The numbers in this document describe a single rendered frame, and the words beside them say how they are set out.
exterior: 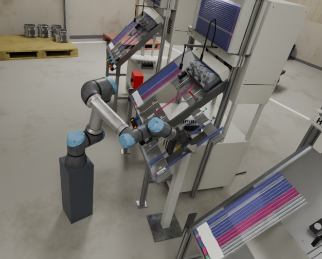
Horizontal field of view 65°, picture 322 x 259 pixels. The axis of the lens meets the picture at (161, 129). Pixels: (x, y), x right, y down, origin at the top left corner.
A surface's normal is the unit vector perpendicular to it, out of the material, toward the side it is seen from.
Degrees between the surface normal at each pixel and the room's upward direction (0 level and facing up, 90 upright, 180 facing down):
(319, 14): 90
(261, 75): 90
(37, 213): 0
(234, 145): 90
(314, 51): 90
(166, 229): 0
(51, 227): 0
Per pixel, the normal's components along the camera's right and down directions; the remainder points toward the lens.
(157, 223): 0.16, -0.82
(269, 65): 0.31, 0.57
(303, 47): -0.78, 0.23
